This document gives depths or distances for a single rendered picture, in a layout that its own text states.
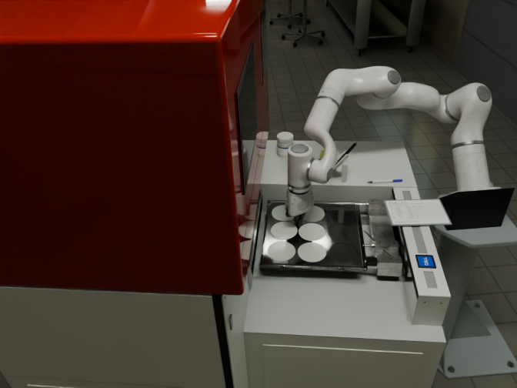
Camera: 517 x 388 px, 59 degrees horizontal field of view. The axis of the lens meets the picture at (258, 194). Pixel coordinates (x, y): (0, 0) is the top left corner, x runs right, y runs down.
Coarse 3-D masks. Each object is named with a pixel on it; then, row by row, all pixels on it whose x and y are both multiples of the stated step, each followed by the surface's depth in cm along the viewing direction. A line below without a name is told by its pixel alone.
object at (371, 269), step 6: (258, 264) 165; (276, 270) 166; (282, 270) 166; (288, 270) 166; (294, 270) 165; (300, 270) 165; (306, 270) 165; (312, 270) 165; (318, 270) 164; (324, 270) 164; (330, 270) 164; (372, 270) 162
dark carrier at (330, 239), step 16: (272, 208) 183; (336, 208) 181; (352, 208) 181; (272, 224) 175; (304, 224) 174; (320, 224) 174; (336, 224) 174; (352, 224) 173; (272, 240) 168; (288, 240) 167; (304, 240) 167; (320, 240) 167; (336, 240) 166; (352, 240) 166; (336, 256) 160; (352, 256) 160
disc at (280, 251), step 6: (270, 246) 165; (276, 246) 165; (282, 246) 165; (288, 246) 165; (270, 252) 163; (276, 252) 163; (282, 252) 163; (288, 252) 163; (294, 252) 162; (276, 258) 160; (282, 258) 160; (288, 258) 160
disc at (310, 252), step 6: (300, 246) 165; (306, 246) 164; (312, 246) 164; (318, 246) 164; (300, 252) 162; (306, 252) 162; (312, 252) 162; (318, 252) 162; (324, 252) 162; (306, 258) 160; (312, 258) 160; (318, 258) 160
